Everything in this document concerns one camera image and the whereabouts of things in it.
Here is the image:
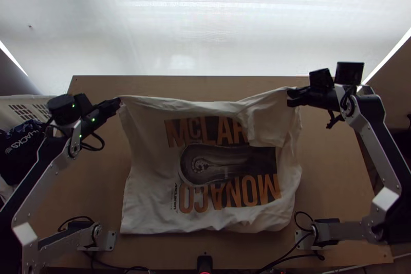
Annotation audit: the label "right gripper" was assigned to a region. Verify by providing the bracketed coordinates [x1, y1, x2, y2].
[286, 85, 341, 108]

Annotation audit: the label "white t-shirt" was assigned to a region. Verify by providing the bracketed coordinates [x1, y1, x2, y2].
[116, 86, 304, 236]

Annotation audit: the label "white laundry basket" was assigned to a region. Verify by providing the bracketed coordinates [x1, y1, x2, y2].
[0, 94, 57, 204]

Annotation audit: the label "heap of clothes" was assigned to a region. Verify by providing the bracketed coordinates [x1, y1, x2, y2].
[0, 119, 46, 188]

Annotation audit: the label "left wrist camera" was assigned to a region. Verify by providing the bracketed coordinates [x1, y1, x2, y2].
[75, 93, 95, 112]

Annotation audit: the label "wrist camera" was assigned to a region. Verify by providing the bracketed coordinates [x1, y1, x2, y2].
[309, 68, 333, 89]
[75, 93, 95, 112]

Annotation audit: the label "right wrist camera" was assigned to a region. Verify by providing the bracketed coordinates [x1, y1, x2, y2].
[309, 68, 333, 89]

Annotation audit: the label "black cable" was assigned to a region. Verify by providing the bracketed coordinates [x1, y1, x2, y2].
[57, 216, 96, 233]
[80, 131, 105, 153]
[294, 210, 319, 233]

